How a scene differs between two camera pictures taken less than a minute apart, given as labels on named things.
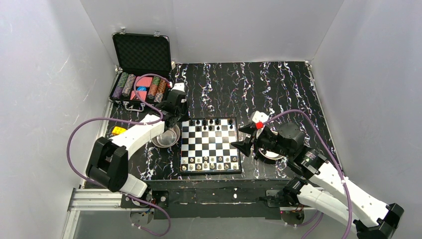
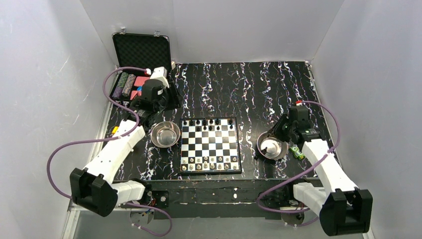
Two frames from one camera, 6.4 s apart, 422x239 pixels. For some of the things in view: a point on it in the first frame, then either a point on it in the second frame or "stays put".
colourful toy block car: x=118 y=130 stays put
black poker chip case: x=136 y=54 stays put
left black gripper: x=179 y=112 -> x=167 y=97
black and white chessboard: x=206 y=147 stays put
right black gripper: x=252 y=140 -> x=278 y=132
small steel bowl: x=167 y=139 stays put
